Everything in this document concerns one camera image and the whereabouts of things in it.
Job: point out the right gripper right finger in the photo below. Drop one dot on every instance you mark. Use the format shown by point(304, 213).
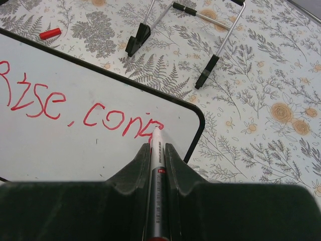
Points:
point(201, 210)

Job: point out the red marker cap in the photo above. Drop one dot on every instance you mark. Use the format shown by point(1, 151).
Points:
point(50, 33)

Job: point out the red whiteboard marker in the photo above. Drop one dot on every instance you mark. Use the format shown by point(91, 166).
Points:
point(157, 216)

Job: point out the small whiteboard black frame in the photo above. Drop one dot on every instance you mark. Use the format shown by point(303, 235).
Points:
point(63, 119)

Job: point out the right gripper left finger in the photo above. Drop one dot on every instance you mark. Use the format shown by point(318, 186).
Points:
point(114, 209)

